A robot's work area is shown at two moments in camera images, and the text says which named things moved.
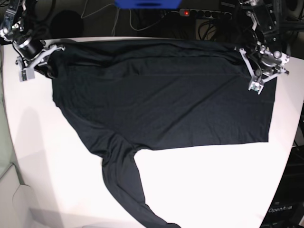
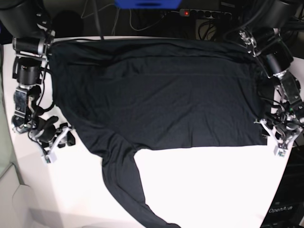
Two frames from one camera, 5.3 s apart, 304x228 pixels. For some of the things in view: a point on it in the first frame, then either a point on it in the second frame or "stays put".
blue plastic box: x=147 y=4 stays put
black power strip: x=205 y=14 stays put
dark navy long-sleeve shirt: x=134 y=95 stays put
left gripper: x=272 y=63 -> x=283 y=135
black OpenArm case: x=287 y=209 stays put
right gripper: x=33 y=53 -> x=50 y=144
